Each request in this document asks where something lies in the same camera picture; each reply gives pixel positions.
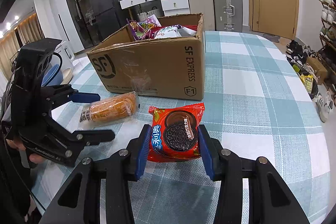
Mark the red Oreo cookie pack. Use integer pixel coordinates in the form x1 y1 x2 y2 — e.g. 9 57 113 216
147 103 205 162

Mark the orange bread roll pack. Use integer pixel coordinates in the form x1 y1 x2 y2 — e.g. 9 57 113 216
80 92 139 124

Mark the purple candy bag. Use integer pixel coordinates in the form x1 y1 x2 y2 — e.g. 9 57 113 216
127 15 161 40

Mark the red chips snack bag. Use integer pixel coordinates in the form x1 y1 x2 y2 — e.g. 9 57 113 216
182 25 198 33

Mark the person's left hand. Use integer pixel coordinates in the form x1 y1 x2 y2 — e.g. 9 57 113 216
5 137 46 164

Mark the blue plastic basin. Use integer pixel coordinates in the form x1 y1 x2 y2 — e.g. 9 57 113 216
42 64 63 87

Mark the teal checkered tablecloth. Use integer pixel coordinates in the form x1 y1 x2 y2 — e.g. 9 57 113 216
30 30 332 224

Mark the cardboard SF Express box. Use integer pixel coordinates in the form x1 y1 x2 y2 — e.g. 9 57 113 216
88 13 205 101

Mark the woven laundry basket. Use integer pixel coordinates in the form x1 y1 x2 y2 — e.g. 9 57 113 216
137 6 161 22

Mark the black trash bin with wrappers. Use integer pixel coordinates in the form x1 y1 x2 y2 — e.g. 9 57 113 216
293 64 318 101

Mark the white sneaker on floor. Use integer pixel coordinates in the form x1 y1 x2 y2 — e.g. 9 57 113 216
317 91 334 123

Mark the small cardboard box on floor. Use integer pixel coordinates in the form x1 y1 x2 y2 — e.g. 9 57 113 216
306 56 328 85

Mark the silver aluminium suitcase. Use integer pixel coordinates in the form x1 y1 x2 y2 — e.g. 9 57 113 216
214 0 243 32

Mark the beige suitcase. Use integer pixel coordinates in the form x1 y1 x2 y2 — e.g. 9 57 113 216
189 0 215 31

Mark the wooden shoe rack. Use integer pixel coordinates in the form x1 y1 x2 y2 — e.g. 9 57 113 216
317 0 335 96

